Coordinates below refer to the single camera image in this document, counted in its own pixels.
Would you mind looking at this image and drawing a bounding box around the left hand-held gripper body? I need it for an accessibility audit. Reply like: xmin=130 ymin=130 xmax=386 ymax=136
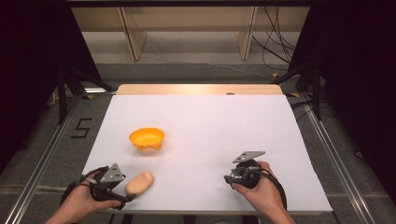
xmin=90 ymin=162 xmax=127 ymax=203

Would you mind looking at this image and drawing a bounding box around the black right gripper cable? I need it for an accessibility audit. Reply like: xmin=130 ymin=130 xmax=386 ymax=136
xmin=246 ymin=167 xmax=288 ymax=211

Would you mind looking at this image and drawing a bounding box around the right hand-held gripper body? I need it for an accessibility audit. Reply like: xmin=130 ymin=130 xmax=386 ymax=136
xmin=223 ymin=150 xmax=267 ymax=190

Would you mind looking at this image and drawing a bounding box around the aluminium floor rail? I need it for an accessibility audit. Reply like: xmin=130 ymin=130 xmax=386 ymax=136
xmin=3 ymin=92 xmax=84 ymax=224
xmin=299 ymin=92 xmax=378 ymax=224

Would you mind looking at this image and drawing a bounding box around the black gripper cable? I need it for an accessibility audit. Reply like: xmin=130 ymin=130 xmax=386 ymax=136
xmin=246 ymin=167 xmax=288 ymax=211
xmin=60 ymin=166 xmax=110 ymax=206

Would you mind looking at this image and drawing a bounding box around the person's right hand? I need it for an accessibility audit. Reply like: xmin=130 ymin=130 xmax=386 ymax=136
xmin=232 ymin=160 xmax=285 ymax=216

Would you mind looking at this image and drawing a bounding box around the orange plastic bowl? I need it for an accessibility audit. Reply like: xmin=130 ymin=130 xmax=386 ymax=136
xmin=128 ymin=127 xmax=166 ymax=152

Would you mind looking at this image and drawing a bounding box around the black curtain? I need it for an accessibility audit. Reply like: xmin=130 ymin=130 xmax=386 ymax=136
xmin=0 ymin=0 xmax=104 ymax=175
xmin=287 ymin=0 xmax=396 ymax=190

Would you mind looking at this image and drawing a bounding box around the wooden furniture leg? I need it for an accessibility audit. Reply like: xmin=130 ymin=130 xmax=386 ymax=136
xmin=117 ymin=7 xmax=149 ymax=62
xmin=236 ymin=7 xmax=260 ymax=62

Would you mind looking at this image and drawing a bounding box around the bundle of black floor cables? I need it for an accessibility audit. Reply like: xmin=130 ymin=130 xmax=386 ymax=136
xmin=251 ymin=6 xmax=297 ymax=72

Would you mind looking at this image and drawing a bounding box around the beige bread roll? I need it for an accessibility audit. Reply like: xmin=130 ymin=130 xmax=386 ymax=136
xmin=125 ymin=170 xmax=155 ymax=196

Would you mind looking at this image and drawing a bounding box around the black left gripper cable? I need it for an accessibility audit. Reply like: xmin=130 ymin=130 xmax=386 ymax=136
xmin=60 ymin=166 xmax=110 ymax=206

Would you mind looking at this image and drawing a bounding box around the white table sheet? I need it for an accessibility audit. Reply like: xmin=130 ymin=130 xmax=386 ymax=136
xmin=81 ymin=94 xmax=333 ymax=215

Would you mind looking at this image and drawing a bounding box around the black metal stand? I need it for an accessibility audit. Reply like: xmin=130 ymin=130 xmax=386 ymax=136
xmin=55 ymin=63 xmax=117 ymax=126
xmin=271 ymin=59 xmax=325 ymax=121

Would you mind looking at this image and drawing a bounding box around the person's left hand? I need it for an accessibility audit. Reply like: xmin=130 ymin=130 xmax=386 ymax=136
xmin=60 ymin=173 xmax=123 ymax=224

